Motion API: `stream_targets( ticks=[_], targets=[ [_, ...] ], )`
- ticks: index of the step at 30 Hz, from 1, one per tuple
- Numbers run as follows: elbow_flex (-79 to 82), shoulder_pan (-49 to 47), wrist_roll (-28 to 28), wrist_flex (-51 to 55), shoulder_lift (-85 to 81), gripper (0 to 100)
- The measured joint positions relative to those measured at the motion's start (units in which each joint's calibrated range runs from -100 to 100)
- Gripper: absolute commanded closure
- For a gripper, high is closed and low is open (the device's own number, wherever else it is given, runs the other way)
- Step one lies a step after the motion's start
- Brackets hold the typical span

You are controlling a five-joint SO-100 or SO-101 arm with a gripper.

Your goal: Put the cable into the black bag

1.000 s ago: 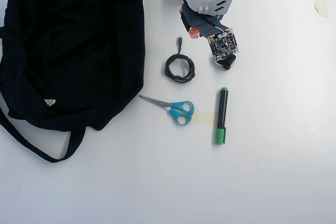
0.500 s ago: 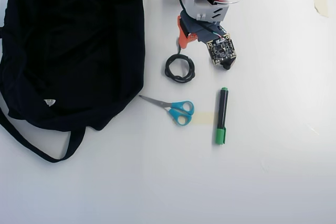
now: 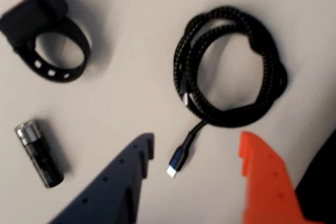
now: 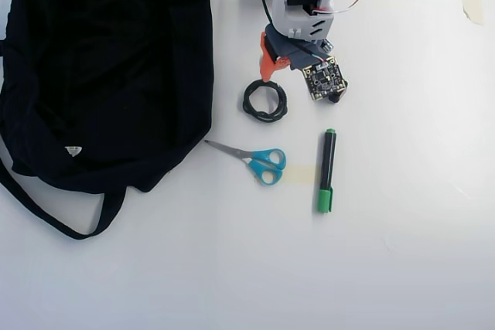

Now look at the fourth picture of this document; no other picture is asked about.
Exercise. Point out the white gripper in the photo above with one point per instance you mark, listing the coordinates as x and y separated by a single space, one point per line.
266 60

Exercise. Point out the black fabric bag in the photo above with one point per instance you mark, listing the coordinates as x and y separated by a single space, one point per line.
96 55

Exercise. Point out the bare camera circuit board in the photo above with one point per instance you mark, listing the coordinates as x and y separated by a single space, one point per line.
325 79

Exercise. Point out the beige masking tape strip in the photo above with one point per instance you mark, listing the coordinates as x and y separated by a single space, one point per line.
472 1
299 174

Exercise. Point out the green and black marker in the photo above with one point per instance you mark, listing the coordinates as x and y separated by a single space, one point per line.
326 160

